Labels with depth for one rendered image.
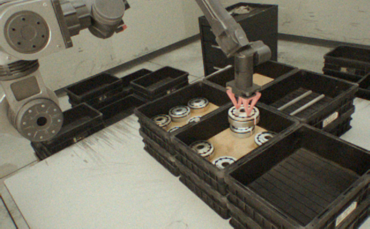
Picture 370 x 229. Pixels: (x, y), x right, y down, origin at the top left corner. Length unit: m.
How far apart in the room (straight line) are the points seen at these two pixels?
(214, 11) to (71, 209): 0.93
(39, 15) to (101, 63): 3.64
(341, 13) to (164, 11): 2.38
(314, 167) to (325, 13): 3.57
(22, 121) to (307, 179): 0.93
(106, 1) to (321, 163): 0.88
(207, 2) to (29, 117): 0.65
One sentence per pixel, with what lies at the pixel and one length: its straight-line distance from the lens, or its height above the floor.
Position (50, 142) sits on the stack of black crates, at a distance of 2.12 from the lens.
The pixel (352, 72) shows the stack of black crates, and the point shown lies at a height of 0.50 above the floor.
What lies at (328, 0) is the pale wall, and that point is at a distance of 4.57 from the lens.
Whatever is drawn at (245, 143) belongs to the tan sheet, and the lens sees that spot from 1.29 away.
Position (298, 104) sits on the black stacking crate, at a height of 0.83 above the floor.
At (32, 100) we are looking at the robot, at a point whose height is 1.20.
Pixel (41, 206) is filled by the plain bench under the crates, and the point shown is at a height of 0.70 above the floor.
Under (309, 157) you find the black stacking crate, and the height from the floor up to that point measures 0.83.
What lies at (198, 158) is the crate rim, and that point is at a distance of 1.08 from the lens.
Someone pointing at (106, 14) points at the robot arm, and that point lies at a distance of 0.81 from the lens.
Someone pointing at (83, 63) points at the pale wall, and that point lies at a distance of 4.29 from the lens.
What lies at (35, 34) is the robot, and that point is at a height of 1.44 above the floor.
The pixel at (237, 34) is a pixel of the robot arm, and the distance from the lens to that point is 0.99.
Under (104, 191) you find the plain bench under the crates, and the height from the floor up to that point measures 0.70.
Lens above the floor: 1.60
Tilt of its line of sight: 29 degrees down
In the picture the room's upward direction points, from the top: 9 degrees counter-clockwise
